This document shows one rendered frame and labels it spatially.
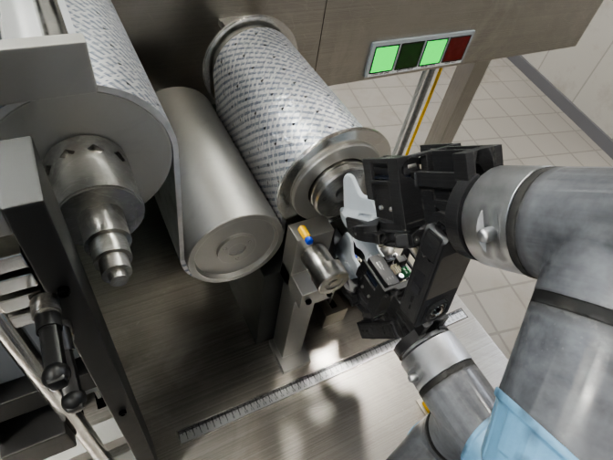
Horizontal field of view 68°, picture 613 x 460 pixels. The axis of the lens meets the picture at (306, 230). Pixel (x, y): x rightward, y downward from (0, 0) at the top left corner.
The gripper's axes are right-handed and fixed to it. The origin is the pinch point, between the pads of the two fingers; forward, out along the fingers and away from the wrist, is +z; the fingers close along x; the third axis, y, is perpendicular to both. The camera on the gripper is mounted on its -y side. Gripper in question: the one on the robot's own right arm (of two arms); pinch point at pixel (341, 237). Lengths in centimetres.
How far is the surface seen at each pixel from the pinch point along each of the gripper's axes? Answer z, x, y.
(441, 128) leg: 48, -71, -30
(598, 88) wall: 104, -270, -83
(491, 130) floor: 115, -201, -109
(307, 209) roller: -3.4, 9.6, 13.2
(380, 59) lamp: 29.4, -23.1, 9.5
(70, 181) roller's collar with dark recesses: -6.5, 32.2, 27.5
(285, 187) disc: -2.9, 12.8, 17.3
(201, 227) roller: -1.8, 21.8, 13.0
